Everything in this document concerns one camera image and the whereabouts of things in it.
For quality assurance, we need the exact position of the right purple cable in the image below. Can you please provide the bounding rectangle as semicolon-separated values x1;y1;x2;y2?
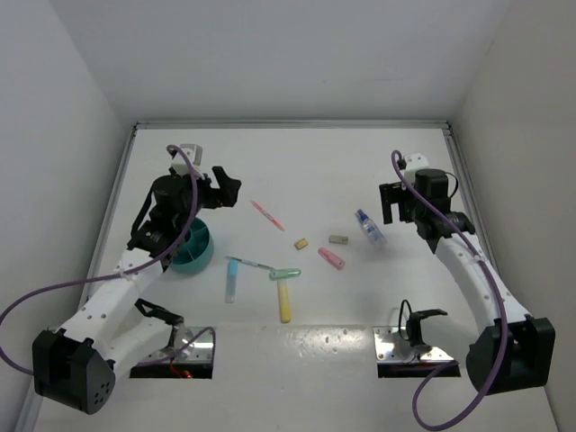
390;149;512;429

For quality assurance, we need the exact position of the yellow highlighter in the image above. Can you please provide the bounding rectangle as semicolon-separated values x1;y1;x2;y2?
277;279;292;324

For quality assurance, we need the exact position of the clear blue spray bottle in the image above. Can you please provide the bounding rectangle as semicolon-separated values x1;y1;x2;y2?
355;209;386;248

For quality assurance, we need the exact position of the blue highlighter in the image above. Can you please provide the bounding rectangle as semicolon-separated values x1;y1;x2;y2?
225;259;239;304

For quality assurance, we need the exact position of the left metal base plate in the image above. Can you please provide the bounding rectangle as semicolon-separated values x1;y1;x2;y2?
138;327;216;367

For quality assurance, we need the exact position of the pink pen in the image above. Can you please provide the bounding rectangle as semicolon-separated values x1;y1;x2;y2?
250;200;285;232

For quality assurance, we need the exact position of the metal base plate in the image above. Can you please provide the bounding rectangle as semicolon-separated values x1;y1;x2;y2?
373;326;454;365
138;327;216;367

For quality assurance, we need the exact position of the beige eraser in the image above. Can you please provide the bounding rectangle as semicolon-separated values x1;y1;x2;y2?
328;234;349;245

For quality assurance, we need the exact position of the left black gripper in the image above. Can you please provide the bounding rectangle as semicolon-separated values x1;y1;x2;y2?
175;166;240;230

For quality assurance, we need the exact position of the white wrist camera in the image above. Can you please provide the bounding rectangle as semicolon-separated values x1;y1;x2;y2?
171;144;203;176
403;153;428;176

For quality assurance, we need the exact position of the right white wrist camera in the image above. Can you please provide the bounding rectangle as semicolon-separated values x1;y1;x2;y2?
403;153;428;176

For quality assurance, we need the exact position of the teal divided round container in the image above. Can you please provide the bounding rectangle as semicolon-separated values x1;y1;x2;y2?
170;218;214;276

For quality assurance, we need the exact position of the small tan eraser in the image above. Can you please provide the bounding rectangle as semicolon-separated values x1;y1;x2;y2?
294;238;308;250

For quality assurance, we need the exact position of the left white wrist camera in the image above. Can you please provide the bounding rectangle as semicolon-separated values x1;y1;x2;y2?
171;144;203;176

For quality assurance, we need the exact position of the green transparent stapler case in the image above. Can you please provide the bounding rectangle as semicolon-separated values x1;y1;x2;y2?
269;268;302;281

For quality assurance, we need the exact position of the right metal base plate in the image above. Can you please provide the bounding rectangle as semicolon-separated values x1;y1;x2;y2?
373;326;454;365

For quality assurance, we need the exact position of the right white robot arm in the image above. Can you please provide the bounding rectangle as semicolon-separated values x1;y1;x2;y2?
379;168;555;394

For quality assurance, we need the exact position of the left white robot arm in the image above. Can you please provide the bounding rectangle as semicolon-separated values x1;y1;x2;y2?
32;166;241;415

